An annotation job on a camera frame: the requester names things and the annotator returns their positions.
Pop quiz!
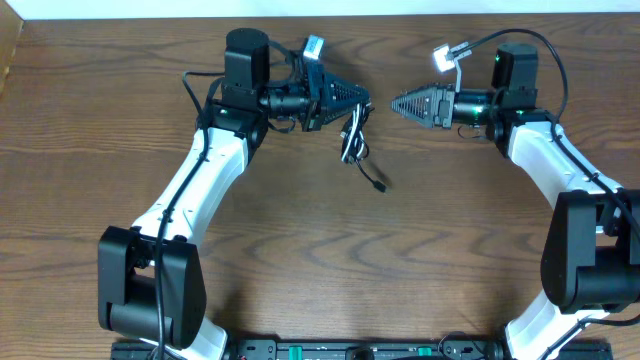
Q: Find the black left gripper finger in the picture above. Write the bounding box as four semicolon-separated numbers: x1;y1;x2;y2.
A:
319;102;367;126
324;72;370;108

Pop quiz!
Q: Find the white usb cable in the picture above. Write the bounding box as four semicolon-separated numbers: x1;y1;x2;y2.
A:
340;103;364;164

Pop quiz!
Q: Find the black usb cable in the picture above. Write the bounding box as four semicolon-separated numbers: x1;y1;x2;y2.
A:
339;102;389;195

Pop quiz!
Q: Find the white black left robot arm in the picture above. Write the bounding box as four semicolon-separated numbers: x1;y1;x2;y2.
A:
97;28;370;359

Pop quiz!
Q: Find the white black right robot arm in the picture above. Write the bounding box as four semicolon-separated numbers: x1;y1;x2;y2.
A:
391;43;639;359

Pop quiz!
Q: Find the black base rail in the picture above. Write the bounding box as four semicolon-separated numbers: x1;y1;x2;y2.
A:
108;332;614;360

